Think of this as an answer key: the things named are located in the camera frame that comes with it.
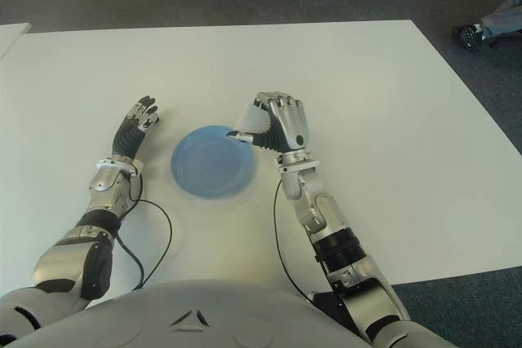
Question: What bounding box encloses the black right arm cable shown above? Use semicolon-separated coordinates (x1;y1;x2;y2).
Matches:
272;178;315;298

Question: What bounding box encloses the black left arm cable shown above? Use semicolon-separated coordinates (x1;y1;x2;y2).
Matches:
116;172;173;292

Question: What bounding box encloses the black wheeled object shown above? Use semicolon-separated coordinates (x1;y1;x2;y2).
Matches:
453;24;484;54

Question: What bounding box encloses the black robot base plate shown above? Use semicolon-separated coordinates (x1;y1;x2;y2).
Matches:
309;289;360;335

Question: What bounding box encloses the grey trouser leg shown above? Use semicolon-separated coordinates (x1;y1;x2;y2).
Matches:
479;0;522;43

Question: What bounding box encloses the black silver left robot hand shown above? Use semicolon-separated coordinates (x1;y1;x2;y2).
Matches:
110;95;160;160

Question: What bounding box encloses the white charger block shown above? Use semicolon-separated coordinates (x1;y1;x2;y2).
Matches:
234;104;272;134

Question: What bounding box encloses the blue round plate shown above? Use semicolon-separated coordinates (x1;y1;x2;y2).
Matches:
169;124;258;201

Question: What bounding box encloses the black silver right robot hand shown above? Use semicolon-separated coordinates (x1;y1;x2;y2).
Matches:
226;90;313;153

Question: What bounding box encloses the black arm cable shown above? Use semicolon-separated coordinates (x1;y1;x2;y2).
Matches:
116;172;173;292
272;178;315;298

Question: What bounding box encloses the white side table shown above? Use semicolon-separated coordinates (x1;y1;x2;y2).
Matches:
0;21;33;59

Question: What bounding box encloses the grey robot torso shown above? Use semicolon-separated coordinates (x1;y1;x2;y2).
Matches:
7;280;368;348

